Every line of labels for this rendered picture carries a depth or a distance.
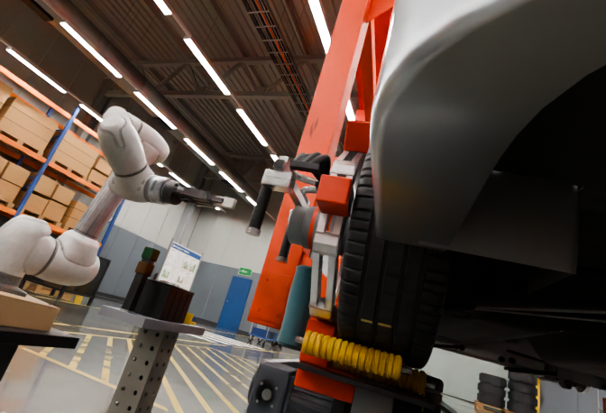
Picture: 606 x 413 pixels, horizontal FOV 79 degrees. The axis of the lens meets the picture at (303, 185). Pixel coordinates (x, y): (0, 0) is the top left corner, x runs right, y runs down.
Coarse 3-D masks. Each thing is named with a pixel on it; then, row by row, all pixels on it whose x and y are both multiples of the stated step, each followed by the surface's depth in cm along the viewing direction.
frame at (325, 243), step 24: (336, 168) 99; (360, 168) 108; (336, 216) 93; (336, 240) 90; (312, 264) 94; (336, 264) 94; (312, 288) 96; (336, 288) 130; (312, 312) 99; (336, 312) 107
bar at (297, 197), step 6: (276, 162) 110; (282, 162) 110; (276, 168) 110; (282, 168) 109; (288, 168) 114; (294, 186) 123; (294, 192) 125; (300, 192) 131; (294, 198) 131; (300, 198) 132; (300, 204) 134; (306, 204) 140
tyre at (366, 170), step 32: (352, 224) 86; (352, 256) 85; (384, 256) 84; (416, 256) 81; (448, 256) 80; (352, 288) 86; (384, 288) 83; (416, 288) 81; (352, 320) 89; (384, 320) 86; (416, 320) 84; (416, 352) 88
